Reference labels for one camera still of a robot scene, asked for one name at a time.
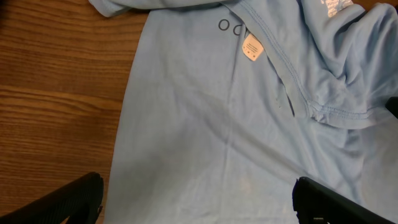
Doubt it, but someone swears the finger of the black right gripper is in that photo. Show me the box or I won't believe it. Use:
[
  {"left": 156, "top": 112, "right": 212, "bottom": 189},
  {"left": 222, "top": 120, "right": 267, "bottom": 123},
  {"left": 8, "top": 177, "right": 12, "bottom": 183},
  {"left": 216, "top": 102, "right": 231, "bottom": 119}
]
[{"left": 385, "top": 96, "right": 398, "bottom": 118}]

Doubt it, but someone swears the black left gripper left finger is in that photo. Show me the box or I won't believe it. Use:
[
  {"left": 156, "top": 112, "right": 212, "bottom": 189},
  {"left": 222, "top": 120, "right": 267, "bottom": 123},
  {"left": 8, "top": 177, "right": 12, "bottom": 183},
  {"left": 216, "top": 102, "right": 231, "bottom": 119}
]
[{"left": 1, "top": 172, "right": 104, "bottom": 224}]

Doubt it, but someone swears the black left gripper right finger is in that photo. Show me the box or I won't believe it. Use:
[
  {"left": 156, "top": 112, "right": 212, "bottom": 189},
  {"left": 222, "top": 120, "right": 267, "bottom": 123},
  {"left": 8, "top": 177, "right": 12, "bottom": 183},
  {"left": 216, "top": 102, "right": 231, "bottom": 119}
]
[{"left": 292, "top": 177, "right": 394, "bottom": 224}]

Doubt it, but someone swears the light blue printed t-shirt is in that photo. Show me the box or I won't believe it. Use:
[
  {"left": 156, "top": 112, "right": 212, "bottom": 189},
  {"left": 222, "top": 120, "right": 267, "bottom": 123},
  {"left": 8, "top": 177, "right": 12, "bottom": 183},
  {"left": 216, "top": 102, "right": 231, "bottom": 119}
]
[{"left": 93, "top": 0, "right": 397, "bottom": 223}]

